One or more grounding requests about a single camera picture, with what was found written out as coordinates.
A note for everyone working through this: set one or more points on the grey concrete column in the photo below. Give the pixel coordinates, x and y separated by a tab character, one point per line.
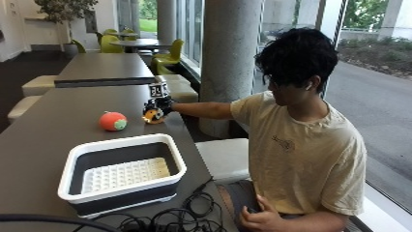
230	64
167	19

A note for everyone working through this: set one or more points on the dark round table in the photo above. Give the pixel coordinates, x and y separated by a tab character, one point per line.
122	34
135	43

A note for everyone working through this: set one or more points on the the person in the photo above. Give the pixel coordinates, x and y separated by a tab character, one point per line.
301	154

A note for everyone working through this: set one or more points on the red toy fruit green tip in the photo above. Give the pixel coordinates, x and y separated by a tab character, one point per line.
113	121

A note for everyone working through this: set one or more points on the green chair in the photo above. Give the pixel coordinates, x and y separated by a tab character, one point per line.
79	46
169	58
110	44
129	34

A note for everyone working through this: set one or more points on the dark rectangular table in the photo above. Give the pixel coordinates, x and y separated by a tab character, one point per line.
103	69

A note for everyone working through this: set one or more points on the white and grey dish basin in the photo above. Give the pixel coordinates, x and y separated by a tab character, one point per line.
122	193

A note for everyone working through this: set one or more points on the white marker cube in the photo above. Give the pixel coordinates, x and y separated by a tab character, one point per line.
159	90

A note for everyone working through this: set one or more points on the white drain tray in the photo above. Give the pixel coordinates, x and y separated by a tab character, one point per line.
127	174

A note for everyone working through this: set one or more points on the potted tree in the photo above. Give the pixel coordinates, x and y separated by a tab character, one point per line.
67	13

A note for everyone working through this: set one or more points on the white earbud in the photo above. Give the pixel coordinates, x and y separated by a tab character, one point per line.
309	86

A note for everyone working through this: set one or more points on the white cushioned seat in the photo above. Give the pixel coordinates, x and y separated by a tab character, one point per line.
23	108
223	159
181	90
39	85

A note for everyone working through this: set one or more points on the orange toy fruit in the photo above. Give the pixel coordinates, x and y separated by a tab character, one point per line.
153	117

